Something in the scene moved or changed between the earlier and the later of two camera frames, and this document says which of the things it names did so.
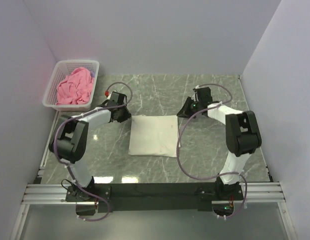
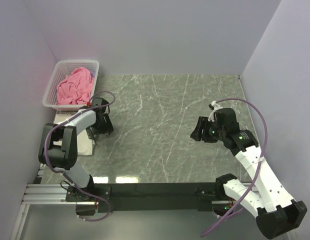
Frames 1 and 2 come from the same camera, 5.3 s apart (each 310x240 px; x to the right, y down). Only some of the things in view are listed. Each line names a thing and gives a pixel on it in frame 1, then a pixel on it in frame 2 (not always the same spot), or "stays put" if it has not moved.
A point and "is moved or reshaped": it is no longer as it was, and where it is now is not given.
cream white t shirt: [154, 135] is moved or reshaped
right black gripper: [186, 110] -> [203, 128]
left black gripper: [123, 115] -> [103, 127]
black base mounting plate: [154, 197] stays put
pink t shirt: [76, 88] stays put
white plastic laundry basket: [61, 70] stays put
